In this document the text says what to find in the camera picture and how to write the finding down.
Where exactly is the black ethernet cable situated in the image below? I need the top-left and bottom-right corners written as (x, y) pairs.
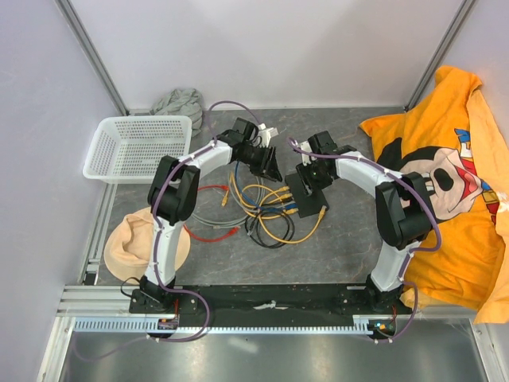
top-left (244, 210), bottom-right (296, 249)

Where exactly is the black network switch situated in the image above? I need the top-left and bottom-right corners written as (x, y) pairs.
top-left (285, 173), bottom-right (329, 218)

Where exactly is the short yellow ethernet cable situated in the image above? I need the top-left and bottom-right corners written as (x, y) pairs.
top-left (220, 173), bottom-right (291, 218)

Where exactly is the right aluminium frame post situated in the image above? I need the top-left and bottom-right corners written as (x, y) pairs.
top-left (403, 0), bottom-right (477, 111)

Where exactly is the left aluminium frame post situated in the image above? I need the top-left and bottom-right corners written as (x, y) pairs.
top-left (55, 0), bottom-right (130, 116)

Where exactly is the aluminium frame post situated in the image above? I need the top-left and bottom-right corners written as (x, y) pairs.
top-left (55, 0), bottom-right (130, 116)
top-left (403, 0), bottom-right (477, 111)

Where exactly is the grey slotted cable duct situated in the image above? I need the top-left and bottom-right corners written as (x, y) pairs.
top-left (74, 316), bottom-right (381, 335)

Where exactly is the blue ethernet cable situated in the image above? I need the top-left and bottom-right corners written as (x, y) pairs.
top-left (229, 161), bottom-right (299, 218)

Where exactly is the grey crumpled cloth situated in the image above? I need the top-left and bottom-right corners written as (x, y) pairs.
top-left (150, 88), bottom-right (204, 137)

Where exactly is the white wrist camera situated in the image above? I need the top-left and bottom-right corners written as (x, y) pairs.
top-left (255, 123), bottom-right (278, 147)
top-left (299, 141), bottom-right (313, 166)

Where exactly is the red ethernet cable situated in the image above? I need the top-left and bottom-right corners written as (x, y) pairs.
top-left (183, 185), bottom-right (241, 243)

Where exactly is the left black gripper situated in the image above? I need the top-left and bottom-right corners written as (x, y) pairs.
top-left (240, 145), bottom-right (282, 184)

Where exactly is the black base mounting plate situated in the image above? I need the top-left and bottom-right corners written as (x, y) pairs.
top-left (141, 283), bottom-right (410, 327)

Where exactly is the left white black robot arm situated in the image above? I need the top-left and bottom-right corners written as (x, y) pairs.
top-left (129, 118), bottom-right (282, 314)

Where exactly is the white perforated plastic basket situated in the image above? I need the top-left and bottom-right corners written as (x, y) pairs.
top-left (82, 115), bottom-right (192, 184)

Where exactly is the beige bucket hat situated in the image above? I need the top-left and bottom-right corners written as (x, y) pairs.
top-left (103, 209), bottom-right (192, 285)

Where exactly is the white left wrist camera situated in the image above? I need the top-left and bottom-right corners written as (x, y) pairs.
top-left (255, 123), bottom-right (278, 147)

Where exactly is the grey ethernet cable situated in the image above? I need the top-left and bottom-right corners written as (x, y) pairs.
top-left (186, 174), bottom-right (271, 230)

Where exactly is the orange cartoon print shirt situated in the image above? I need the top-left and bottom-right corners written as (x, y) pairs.
top-left (360, 66), bottom-right (508, 324)

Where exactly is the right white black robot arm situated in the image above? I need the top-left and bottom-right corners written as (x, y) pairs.
top-left (289, 131), bottom-right (441, 314)

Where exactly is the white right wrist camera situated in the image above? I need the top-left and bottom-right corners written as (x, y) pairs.
top-left (299, 141), bottom-right (313, 166)

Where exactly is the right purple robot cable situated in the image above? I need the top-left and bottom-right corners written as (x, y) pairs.
top-left (287, 137), bottom-right (443, 345)

